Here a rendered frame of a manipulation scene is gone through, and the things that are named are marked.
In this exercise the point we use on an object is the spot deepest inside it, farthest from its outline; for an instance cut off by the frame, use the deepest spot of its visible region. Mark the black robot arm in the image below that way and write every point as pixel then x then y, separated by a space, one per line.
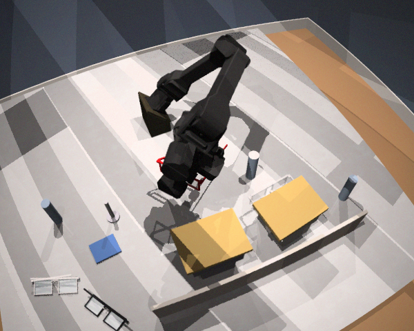
pixel 209 116

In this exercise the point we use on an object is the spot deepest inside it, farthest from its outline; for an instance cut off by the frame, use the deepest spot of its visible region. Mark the black square-framed glasses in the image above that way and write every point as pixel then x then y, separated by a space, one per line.
pixel 113 318

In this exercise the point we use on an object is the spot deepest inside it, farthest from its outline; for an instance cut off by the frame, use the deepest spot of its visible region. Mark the blue flat rectangular block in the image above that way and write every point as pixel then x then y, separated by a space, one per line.
pixel 105 248

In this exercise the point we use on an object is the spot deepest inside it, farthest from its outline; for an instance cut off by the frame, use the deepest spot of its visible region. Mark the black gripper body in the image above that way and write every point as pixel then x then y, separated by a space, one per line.
pixel 175 188

